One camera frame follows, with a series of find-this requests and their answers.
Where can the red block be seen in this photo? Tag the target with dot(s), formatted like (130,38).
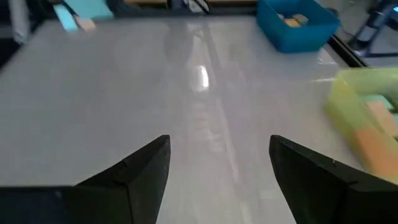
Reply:
(376,152)

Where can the mint green block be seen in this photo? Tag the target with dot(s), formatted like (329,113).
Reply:
(376,101)

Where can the small tan cube block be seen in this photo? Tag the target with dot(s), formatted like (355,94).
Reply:
(301,18)

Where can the large teal block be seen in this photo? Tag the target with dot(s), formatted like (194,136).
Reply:
(90,7)

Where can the black mesh tower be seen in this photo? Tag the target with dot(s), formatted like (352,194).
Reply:
(373,28)

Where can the white pole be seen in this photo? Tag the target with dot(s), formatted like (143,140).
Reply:
(19,21)

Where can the blue plastic bin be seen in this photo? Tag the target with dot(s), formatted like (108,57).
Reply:
(298,40)

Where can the small orange cube block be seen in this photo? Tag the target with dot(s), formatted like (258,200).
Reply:
(292,22)

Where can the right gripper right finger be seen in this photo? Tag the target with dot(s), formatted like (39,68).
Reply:
(326,199)

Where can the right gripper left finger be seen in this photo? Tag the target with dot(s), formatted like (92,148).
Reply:
(133,193)

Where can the yellow plastic bin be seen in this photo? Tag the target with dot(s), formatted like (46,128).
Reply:
(345,115)

